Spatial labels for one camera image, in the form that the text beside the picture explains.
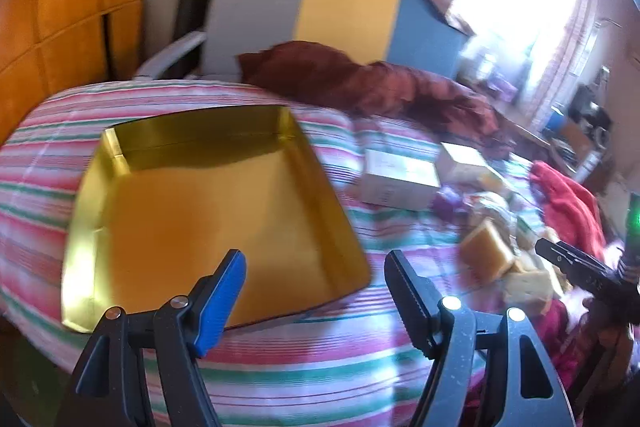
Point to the large cream cardboard box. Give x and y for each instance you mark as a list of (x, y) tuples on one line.
[(395, 182)]

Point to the grey chair armrest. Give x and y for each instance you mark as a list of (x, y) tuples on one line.
[(170, 54)]

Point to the red cloth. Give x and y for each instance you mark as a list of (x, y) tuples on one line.
[(570, 202)]

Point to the wooden wardrobe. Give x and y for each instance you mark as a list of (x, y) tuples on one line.
[(65, 7)]

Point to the grey yellow blue headboard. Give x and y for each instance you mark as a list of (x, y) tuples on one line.
[(345, 12)]

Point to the pale yellow sponge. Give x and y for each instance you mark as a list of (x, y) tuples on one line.
[(530, 289)]

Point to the striped pink green blanket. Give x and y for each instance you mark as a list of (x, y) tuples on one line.
[(320, 367)]

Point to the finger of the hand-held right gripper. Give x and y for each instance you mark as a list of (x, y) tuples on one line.
[(565, 257)]

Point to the clear sponge packet green edges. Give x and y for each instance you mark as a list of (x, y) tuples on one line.
[(500, 217)]

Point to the maroon jacket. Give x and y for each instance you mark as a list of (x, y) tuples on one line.
[(360, 82)]

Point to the blue container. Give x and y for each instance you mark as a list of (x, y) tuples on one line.
[(556, 119)]

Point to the wooden desk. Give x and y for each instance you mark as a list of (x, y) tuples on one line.
[(540, 142)]

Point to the small cream cardboard box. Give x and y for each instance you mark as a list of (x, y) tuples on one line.
[(465, 162)]

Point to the dark pink cloth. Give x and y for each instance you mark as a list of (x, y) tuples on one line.
[(565, 337)]

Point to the purple bag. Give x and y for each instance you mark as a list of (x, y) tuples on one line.
[(497, 87)]

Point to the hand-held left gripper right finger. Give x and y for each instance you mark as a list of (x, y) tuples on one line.
[(407, 302)]

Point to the orange yellow sponge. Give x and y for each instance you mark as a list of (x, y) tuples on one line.
[(487, 249)]

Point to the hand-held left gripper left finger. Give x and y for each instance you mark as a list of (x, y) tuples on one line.
[(222, 302)]

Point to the small purple item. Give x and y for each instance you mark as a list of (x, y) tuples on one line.
[(445, 202)]

